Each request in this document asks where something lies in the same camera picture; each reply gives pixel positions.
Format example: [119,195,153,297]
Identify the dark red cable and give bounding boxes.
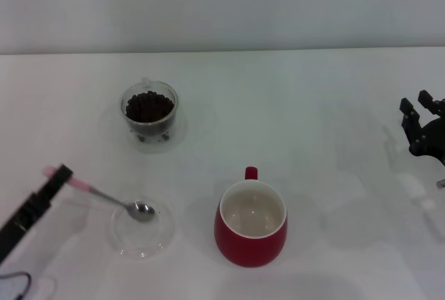
[0,271,33,297]

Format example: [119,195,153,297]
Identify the red mug with white inside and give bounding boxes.
[213,166,289,268]

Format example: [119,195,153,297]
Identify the pink handled metal spoon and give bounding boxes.
[43,165,156,224]

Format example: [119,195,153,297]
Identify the dark coffee beans pile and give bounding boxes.
[125,90,175,124]

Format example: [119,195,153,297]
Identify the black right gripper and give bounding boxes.
[398,89,445,168]

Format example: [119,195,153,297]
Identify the small clear glass dish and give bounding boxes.
[110,198,176,259]

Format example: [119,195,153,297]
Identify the glass cup with tab handle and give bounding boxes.
[120,77,179,143]

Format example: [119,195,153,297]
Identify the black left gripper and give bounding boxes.
[0,163,74,265]

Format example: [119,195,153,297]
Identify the large clear glass saucer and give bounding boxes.
[99,103,188,155]

